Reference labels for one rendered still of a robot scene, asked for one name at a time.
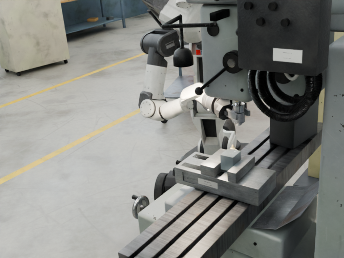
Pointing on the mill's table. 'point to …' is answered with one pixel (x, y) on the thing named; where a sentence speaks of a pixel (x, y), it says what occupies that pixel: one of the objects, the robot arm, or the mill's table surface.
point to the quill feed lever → (231, 57)
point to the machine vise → (229, 179)
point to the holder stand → (294, 128)
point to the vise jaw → (212, 164)
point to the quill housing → (224, 85)
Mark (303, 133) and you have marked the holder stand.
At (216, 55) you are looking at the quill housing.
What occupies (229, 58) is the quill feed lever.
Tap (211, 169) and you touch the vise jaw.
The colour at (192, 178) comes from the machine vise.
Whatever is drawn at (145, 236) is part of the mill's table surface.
